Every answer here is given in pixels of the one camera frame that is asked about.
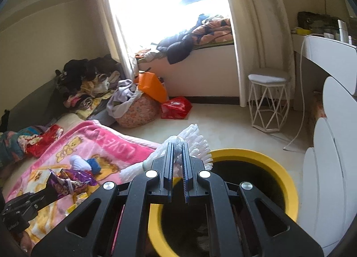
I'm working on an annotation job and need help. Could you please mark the white scalloped drawer cabinet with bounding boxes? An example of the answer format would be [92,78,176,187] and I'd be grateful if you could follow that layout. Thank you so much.
[303,76,357,249]

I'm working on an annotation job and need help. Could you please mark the white wire stool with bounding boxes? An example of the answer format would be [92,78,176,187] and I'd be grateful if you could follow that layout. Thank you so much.
[248,67,291,134]

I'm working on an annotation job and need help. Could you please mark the pile of mixed clothes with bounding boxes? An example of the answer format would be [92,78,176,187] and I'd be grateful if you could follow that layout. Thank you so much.
[54,54,123,112]

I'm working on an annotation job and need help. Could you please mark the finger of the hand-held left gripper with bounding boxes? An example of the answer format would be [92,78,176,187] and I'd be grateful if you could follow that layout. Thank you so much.
[29,186,58,210]

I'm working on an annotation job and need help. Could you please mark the thin white curtain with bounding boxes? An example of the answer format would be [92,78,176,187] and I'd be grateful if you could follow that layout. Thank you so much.
[93,0,140,79]

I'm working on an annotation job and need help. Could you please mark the purple snack wrapper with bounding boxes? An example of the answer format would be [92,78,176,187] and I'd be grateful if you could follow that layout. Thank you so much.
[46,168,98,199]

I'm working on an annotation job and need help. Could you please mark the white dressing table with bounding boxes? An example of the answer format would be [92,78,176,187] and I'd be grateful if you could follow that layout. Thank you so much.
[291,34,357,93]

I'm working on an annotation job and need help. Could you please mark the pink printed blanket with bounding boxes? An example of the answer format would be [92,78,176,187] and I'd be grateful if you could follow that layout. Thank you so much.
[6,120,157,257]

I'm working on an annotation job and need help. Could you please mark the red and grey clothes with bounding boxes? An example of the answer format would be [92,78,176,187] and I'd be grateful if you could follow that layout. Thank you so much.
[135,48,168,63]

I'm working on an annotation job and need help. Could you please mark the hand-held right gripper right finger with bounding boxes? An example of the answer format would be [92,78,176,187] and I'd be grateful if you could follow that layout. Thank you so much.
[181,142,324,257]

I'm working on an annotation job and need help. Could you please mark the orange paper bag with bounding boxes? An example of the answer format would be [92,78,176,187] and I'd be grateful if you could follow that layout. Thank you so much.
[137,71,170,103]

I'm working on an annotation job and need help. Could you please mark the orange patterned quilt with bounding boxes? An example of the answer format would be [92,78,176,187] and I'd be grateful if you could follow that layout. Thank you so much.
[191,14,233,45]

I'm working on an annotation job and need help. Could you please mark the red printed cloth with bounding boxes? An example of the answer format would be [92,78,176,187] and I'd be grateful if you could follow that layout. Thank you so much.
[26,124,64,158]

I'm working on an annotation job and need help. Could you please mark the white window seat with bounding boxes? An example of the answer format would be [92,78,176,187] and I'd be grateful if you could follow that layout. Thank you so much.
[138,43,240,98]

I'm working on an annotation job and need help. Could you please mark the white and blue knit sock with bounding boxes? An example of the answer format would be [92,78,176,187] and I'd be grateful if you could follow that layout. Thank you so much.
[69,155,102,175]

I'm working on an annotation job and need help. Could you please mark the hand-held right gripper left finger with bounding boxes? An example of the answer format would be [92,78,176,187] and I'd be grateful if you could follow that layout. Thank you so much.
[31,142,175,257]

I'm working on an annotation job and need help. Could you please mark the floral fabric basket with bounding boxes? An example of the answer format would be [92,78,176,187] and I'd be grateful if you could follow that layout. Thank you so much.
[115,94,161,128]

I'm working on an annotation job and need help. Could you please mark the grey headboard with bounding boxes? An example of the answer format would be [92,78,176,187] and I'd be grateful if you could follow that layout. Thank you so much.
[0,78,67,132]

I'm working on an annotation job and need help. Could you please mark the red plastic bag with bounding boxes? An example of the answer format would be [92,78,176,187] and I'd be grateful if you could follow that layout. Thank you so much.
[160,96,193,120]

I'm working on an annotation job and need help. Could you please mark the white bottle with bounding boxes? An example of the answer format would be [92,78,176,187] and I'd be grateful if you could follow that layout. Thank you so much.
[337,20,349,42]

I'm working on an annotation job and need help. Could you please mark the black bag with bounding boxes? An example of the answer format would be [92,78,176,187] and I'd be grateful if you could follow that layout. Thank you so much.
[297,11,339,34]

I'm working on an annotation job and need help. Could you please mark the thick cream curtain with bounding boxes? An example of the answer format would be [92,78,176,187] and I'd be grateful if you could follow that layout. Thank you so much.
[216,0,296,108]

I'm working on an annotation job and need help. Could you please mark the yellow-rimmed black bin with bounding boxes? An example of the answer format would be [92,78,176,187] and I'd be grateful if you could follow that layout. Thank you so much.
[148,148,299,257]

